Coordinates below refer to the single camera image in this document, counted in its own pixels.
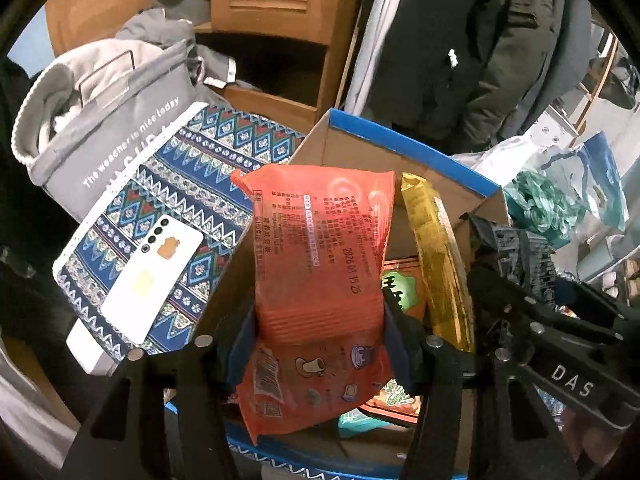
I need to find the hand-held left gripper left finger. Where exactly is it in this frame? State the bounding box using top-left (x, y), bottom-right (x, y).
top-left (59, 300), bottom-right (257, 480)

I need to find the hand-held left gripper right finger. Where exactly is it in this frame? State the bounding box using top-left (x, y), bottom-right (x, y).
top-left (382, 285), bottom-right (568, 480)

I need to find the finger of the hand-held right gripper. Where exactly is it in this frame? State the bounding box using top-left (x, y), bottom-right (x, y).
top-left (467, 265), bottom-right (632, 343)
top-left (492, 346), bottom-right (553, 387)

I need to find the silver-backed orange snack packet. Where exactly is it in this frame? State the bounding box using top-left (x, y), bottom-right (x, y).
top-left (364, 257), bottom-right (432, 427)

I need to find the yellow snack packet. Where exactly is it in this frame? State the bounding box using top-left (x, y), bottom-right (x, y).
top-left (400, 172), bottom-right (477, 354)

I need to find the orange-red snack packet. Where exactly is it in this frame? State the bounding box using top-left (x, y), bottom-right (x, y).
top-left (230, 162), bottom-right (427, 447)

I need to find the blue cardboard box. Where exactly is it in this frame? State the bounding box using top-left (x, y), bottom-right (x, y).
top-left (164, 107), bottom-right (512, 463)

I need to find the dark printed packet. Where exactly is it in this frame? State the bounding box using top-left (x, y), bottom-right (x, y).
top-left (469, 214), bottom-right (557, 307)

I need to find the teal snack packet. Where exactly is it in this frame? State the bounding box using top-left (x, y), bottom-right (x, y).
top-left (336, 406), bottom-right (398, 442)

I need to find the white smartphone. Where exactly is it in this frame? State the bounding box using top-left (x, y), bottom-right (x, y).
top-left (65, 213), bottom-right (205, 376)

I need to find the green plastic bag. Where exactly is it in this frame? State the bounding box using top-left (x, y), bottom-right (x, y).
top-left (501, 170), bottom-right (587, 249)

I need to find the teal and white shopping bag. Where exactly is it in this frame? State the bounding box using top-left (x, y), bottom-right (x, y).
top-left (544, 131), bottom-right (629, 234)

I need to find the patterned blue tablecloth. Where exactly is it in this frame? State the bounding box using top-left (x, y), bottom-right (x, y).
top-left (52, 102), bottom-right (307, 367)

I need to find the white plastic bag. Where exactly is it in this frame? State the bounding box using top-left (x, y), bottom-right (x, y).
top-left (451, 135), bottom-right (548, 173)

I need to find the wooden rack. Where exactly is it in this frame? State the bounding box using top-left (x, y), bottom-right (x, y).
top-left (574, 30), bottom-right (622, 137)

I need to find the grey fabric laundry basket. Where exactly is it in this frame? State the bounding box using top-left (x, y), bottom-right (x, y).
top-left (12, 40), bottom-right (202, 224)

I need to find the dark jacket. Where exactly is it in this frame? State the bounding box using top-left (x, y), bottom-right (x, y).
top-left (359, 0), bottom-right (557, 157)

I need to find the grey clothing pile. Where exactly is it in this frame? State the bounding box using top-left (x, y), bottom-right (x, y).
top-left (114, 0), bottom-right (262, 92)

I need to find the wooden cabinet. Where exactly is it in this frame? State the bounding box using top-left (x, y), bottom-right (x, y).
top-left (44, 0), bottom-right (367, 133)

